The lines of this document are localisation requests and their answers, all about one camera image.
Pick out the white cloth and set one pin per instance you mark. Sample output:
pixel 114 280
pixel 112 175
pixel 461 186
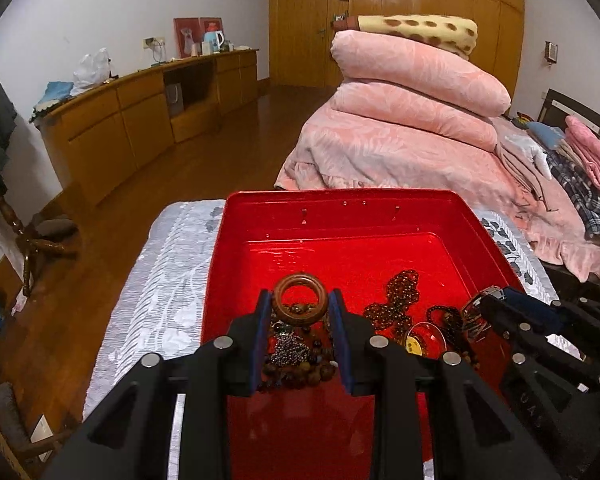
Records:
pixel 532 157

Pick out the light blue electric kettle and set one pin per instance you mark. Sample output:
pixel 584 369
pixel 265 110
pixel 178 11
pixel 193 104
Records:
pixel 213 42

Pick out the wall switch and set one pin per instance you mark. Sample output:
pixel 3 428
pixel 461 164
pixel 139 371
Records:
pixel 551 52

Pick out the white plastic bag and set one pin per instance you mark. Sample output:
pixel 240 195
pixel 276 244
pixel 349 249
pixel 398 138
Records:
pixel 92 72

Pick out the plaid clothes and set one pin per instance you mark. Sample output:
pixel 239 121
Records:
pixel 585 200

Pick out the folded pink clothes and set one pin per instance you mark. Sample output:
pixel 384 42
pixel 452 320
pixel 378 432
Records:
pixel 595 155

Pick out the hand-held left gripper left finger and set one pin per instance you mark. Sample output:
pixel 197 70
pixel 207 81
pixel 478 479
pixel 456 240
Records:
pixel 262 345

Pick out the folded pink quilt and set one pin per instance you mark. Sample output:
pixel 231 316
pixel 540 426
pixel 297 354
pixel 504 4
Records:
pixel 420 70
pixel 410 115

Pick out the grey floral bedspread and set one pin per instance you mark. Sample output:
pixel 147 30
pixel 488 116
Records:
pixel 170 280

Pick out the wooden coat rack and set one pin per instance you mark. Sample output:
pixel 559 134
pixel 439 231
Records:
pixel 30 250

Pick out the light blue garment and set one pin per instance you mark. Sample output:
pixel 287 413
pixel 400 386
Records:
pixel 547 135

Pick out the wall socket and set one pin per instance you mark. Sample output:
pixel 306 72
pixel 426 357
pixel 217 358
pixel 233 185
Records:
pixel 154 43

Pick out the red picture frame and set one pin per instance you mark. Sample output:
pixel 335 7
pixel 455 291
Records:
pixel 186 37
pixel 212 24

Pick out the wooden sideboard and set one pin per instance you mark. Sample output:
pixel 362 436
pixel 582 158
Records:
pixel 105 130

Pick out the pink ruffled bed cover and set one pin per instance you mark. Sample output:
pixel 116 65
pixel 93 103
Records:
pixel 380 165

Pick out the blue cloth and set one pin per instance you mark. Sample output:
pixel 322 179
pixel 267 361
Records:
pixel 55 95

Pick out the white box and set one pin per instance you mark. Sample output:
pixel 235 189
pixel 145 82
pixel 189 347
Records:
pixel 42 429

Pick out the dark headboard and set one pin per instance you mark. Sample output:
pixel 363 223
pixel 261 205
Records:
pixel 580 110

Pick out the giraffe print pillow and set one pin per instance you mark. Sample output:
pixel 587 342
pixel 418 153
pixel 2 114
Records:
pixel 420 30

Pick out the red plastic tray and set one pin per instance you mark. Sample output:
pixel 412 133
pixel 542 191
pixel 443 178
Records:
pixel 350 260

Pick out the gold pendant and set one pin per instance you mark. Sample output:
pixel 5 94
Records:
pixel 414 346

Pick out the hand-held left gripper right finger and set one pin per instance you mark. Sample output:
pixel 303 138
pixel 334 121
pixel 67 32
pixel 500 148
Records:
pixel 342 345

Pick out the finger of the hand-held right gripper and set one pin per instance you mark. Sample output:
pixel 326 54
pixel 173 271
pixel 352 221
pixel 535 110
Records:
pixel 535 385
pixel 525 307

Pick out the clear bangle with yellow tag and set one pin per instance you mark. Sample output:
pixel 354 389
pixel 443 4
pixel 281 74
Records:
pixel 430 325

